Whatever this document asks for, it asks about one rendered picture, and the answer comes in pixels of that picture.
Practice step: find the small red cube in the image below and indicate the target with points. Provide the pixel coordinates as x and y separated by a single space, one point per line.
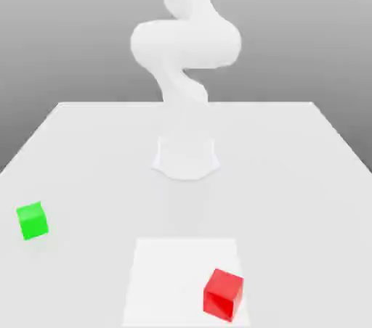
222 294

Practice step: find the small green cube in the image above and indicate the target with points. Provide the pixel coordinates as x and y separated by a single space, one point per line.
32 220

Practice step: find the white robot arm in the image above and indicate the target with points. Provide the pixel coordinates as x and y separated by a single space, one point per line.
186 43

